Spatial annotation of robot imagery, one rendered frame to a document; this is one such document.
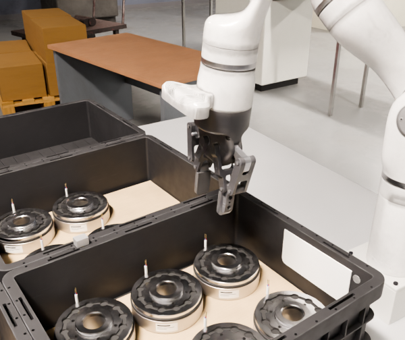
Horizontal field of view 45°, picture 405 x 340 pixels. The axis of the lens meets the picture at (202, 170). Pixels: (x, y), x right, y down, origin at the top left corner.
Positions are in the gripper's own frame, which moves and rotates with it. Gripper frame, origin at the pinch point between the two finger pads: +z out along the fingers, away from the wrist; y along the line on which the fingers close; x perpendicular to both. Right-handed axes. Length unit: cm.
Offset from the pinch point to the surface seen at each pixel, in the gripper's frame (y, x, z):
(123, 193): 31.2, 0.1, 17.2
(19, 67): 326, -46, 81
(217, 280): -5.5, 1.4, 11.5
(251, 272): -6.5, -4.0, 11.1
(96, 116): 60, -5, 12
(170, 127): 87, -42, 32
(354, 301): -23.5, -5.2, 3.1
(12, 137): 63, 15, 16
